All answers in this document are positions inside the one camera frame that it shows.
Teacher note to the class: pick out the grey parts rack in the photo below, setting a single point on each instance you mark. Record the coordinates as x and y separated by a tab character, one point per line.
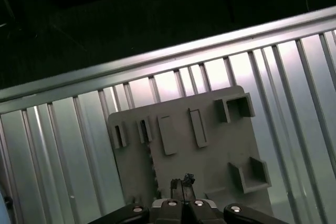
218	145

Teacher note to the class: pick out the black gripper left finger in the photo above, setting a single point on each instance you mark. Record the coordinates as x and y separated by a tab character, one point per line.
169	213

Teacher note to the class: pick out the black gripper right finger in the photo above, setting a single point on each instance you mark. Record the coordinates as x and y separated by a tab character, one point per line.
200	213

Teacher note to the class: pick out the blue RAM stick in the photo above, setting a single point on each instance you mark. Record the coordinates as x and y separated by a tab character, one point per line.
143	130

